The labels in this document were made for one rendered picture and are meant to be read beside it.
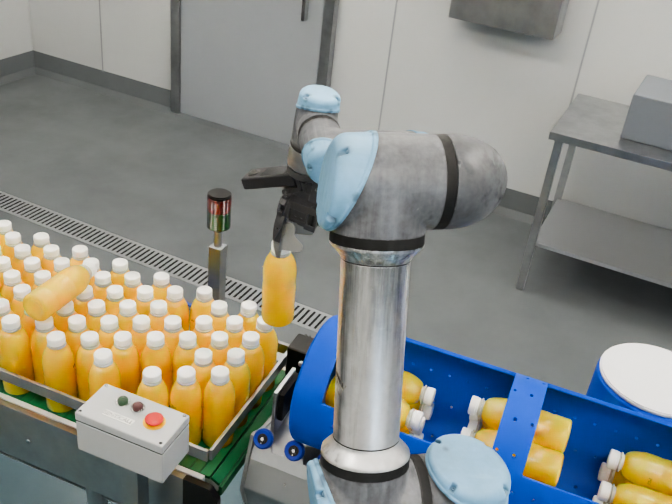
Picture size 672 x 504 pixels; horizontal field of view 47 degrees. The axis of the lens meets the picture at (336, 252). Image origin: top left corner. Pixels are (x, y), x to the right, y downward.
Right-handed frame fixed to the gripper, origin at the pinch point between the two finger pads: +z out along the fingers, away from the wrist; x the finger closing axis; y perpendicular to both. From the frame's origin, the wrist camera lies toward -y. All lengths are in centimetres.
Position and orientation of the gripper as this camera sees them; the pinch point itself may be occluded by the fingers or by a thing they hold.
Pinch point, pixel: (280, 245)
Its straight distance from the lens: 157.4
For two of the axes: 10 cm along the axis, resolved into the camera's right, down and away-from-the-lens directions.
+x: 3.4, -5.4, 7.7
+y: 9.2, 3.6, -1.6
